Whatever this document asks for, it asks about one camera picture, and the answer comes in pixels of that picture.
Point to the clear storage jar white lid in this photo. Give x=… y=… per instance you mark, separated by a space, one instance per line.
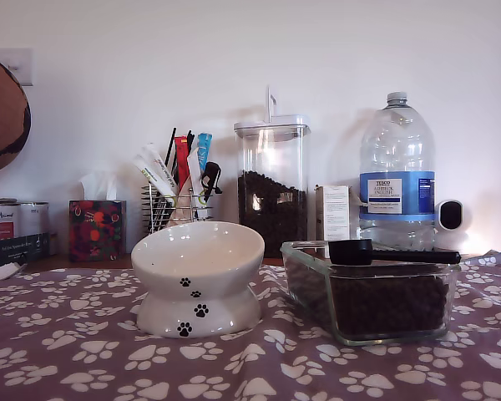
x=271 y=150

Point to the purple paw-print tablecloth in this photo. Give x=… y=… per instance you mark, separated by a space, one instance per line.
x=67 y=355

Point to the plain white sachet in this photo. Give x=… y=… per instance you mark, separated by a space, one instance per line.
x=194 y=171

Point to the white green-print sachet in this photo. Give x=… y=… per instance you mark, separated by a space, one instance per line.
x=160 y=165
x=152 y=175

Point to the white tin can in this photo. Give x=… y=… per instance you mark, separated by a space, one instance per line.
x=33 y=217

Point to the black plastic measuring scoop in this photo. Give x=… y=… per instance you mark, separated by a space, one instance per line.
x=350 y=252

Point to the brown cat kibble heap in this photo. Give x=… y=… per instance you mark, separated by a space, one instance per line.
x=384 y=305

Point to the white wall switch plate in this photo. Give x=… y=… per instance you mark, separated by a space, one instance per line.
x=23 y=62

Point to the white tin red label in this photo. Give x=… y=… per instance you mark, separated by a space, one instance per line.
x=0 y=217

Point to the floral tissue box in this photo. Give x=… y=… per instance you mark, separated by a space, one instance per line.
x=96 y=229

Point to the large blue-label water bottle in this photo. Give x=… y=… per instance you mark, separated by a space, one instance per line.
x=396 y=146

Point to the black stirrer stick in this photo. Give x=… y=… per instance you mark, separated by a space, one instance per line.
x=170 y=146

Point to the blue sachet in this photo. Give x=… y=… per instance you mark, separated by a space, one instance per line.
x=204 y=150

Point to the red sachet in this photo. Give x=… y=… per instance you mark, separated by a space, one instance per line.
x=182 y=163

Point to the dark brown stored kibble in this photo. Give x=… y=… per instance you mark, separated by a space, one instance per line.
x=275 y=225

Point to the small white round camera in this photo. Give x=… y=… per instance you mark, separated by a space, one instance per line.
x=451 y=234

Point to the clear glass rectangular dish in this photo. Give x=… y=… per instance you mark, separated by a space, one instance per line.
x=309 y=292

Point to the dark printed carton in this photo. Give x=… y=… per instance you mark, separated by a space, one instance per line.
x=12 y=250

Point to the round brown globe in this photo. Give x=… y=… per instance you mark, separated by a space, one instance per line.
x=4 y=117

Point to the white paw-print ceramic cat bowl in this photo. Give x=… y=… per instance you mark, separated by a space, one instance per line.
x=192 y=250

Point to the white printed cardboard box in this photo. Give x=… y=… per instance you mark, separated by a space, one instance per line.
x=336 y=209

